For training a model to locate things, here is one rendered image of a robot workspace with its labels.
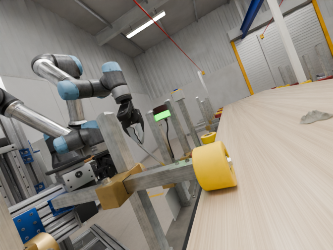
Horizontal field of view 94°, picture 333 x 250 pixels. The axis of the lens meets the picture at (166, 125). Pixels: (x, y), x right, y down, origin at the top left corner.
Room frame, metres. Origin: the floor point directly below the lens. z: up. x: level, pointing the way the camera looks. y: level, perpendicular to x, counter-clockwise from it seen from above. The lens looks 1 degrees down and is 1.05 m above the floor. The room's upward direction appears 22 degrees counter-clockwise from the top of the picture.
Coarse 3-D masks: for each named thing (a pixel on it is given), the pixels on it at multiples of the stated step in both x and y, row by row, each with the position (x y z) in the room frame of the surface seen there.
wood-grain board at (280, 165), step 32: (256, 96) 2.05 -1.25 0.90; (288, 96) 0.98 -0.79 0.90; (320, 96) 0.64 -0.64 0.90; (224, 128) 0.79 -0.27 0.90; (256, 128) 0.56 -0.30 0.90; (288, 128) 0.43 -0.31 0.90; (320, 128) 0.35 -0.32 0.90; (256, 160) 0.32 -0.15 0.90; (288, 160) 0.27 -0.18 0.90; (320, 160) 0.24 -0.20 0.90; (224, 192) 0.26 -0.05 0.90; (256, 192) 0.23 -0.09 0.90; (288, 192) 0.20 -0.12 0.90; (320, 192) 0.18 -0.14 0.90; (224, 224) 0.19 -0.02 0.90; (256, 224) 0.17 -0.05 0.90; (288, 224) 0.16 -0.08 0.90; (320, 224) 0.15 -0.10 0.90
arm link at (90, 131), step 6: (84, 126) 0.68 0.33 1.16; (90, 126) 0.68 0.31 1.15; (96, 126) 0.69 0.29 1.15; (84, 132) 0.67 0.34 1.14; (90, 132) 0.68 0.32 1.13; (96, 132) 0.69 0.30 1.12; (84, 138) 0.67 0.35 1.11; (90, 138) 0.68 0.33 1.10; (96, 138) 0.68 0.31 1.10; (102, 138) 0.70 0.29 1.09; (90, 144) 0.68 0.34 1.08; (96, 144) 0.68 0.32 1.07
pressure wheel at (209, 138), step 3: (210, 132) 0.80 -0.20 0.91; (213, 132) 0.77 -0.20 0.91; (204, 135) 0.79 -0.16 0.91; (207, 135) 0.77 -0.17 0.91; (210, 135) 0.73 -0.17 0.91; (213, 135) 0.74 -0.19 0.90; (201, 138) 0.77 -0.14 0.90; (204, 138) 0.75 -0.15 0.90; (207, 138) 0.74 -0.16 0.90; (210, 138) 0.73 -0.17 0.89; (213, 138) 0.73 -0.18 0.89; (204, 141) 0.75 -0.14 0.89; (207, 141) 0.74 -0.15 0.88; (210, 141) 0.73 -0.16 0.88; (213, 141) 0.73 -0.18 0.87
